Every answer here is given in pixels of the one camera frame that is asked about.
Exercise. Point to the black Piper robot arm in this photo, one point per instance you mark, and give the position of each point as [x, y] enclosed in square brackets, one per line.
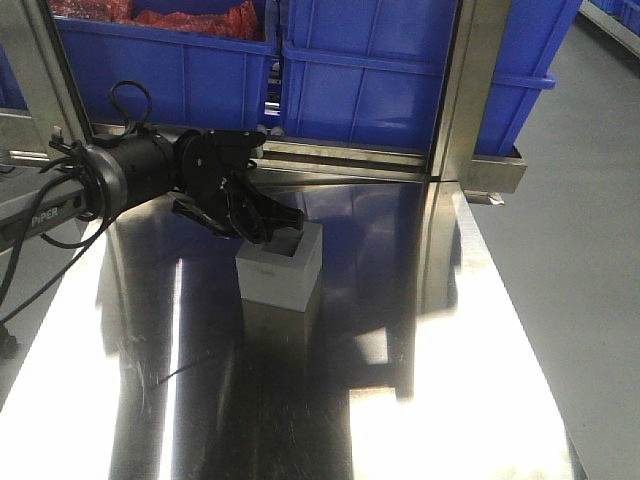
[100, 180]

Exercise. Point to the red mesh bag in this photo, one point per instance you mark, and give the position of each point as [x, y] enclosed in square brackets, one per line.
[240, 21]

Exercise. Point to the blue bin on rack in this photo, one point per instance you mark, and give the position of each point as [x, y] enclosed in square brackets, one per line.
[371, 72]
[194, 79]

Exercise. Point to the gray foam base block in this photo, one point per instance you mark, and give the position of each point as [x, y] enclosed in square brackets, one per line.
[284, 271]

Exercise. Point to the blue bin left on rack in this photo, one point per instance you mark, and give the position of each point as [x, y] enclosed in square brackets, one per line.
[194, 79]

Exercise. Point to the blue bin right on rack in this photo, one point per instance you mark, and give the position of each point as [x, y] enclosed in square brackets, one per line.
[371, 72]

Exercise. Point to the stainless steel rack frame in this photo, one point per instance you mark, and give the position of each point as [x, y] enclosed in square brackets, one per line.
[31, 41]

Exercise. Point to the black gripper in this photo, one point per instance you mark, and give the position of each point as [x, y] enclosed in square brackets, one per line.
[206, 160]

